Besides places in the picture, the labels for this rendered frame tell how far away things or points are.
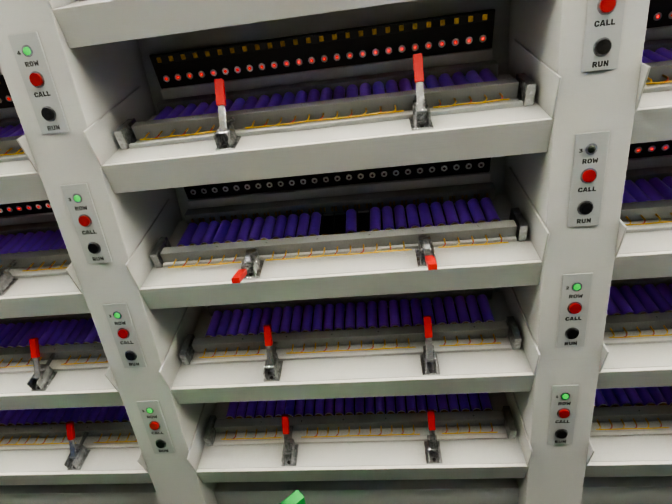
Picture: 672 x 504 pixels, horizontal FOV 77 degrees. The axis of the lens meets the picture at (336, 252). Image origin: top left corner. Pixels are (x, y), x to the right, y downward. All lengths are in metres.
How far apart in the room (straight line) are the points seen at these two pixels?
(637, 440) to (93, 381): 0.97
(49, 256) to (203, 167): 0.36
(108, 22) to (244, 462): 0.75
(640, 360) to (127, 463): 0.93
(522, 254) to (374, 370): 0.30
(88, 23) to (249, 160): 0.26
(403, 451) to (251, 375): 0.32
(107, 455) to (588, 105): 1.02
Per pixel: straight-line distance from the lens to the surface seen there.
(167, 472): 0.97
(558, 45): 0.61
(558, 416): 0.82
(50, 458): 1.13
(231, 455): 0.93
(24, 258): 0.91
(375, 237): 0.66
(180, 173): 0.65
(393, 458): 0.87
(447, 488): 0.97
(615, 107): 0.64
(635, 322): 0.86
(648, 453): 0.97
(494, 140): 0.60
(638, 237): 0.75
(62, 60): 0.69
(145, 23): 0.65
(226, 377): 0.79
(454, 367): 0.75
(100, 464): 1.05
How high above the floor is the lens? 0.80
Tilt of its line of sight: 21 degrees down
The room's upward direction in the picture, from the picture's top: 7 degrees counter-clockwise
